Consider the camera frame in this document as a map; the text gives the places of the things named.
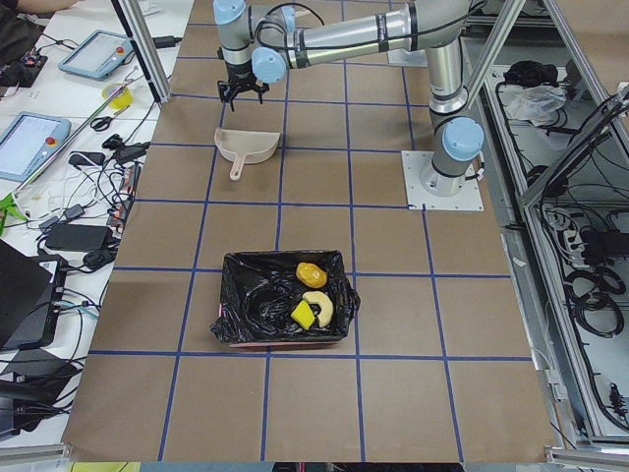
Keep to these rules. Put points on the beige plastic dustpan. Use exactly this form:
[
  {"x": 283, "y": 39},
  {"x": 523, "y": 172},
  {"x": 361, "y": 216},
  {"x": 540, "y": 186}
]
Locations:
[{"x": 245, "y": 147}]

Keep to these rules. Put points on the black power brick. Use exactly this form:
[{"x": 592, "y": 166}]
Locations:
[{"x": 78, "y": 238}]

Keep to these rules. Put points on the aluminium frame post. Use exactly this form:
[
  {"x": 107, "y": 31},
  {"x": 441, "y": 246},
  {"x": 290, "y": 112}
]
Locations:
[{"x": 131, "y": 17}]

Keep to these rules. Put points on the black handled scissors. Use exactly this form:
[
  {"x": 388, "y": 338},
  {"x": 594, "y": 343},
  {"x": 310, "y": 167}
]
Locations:
[{"x": 102, "y": 124}]

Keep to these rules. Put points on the near teach pendant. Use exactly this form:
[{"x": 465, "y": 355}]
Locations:
[{"x": 28, "y": 141}]

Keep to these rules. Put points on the yellow tape roll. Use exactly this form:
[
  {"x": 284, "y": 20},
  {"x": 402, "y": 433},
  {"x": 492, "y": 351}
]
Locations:
[{"x": 120, "y": 97}]

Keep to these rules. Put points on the black power adapter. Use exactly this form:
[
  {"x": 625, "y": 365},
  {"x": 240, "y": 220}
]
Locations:
[{"x": 166, "y": 41}]

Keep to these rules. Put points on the black lined trash bin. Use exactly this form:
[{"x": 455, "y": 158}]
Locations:
[{"x": 259, "y": 291}]

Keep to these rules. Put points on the far teach pendant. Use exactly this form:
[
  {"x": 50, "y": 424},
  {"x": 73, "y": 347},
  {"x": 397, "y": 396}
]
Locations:
[{"x": 98, "y": 55}]

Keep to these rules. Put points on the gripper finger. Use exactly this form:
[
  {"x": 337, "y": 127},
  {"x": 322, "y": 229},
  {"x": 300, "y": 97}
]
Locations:
[
  {"x": 229, "y": 100},
  {"x": 260, "y": 96}
]

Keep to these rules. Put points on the black laptop computer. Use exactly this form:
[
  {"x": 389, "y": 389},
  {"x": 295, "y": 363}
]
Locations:
[{"x": 31, "y": 292}]

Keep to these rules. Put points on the green yellow sponge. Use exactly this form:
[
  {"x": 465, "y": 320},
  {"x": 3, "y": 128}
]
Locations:
[{"x": 303, "y": 315}]

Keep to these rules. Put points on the white crumpled cloth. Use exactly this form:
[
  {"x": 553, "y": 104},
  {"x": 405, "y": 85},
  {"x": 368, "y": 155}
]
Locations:
[{"x": 539, "y": 105}]

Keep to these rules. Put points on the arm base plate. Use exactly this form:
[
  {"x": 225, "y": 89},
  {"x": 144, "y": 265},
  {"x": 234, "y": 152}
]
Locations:
[
  {"x": 405, "y": 58},
  {"x": 428, "y": 190}
]

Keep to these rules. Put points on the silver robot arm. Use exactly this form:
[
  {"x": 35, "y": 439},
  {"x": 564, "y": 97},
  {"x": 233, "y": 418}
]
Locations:
[{"x": 260, "y": 44}]

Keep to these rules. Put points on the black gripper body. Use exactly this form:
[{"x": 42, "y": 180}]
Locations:
[{"x": 240, "y": 74}]

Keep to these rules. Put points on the orange yellow ball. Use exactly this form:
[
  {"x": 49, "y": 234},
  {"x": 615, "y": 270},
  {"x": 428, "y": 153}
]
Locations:
[{"x": 311, "y": 275}]

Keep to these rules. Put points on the teach pendant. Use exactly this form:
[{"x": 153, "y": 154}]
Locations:
[
  {"x": 28, "y": 141},
  {"x": 98, "y": 55}
]

